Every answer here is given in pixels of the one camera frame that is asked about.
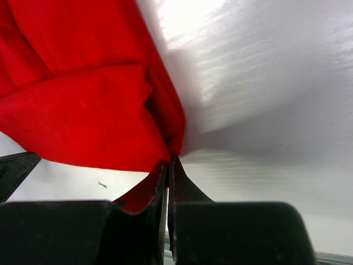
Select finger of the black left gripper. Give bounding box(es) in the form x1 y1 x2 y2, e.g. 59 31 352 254
0 152 41 203

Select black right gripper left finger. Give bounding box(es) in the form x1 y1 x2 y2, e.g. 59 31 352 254
1 162 168 264

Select red t shirt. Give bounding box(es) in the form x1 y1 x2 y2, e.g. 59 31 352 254
0 0 186 215

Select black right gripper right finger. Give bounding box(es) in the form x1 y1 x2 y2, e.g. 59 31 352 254
168 157 316 264

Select aluminium frame rails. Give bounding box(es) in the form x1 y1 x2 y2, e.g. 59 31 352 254
163 251 353 265

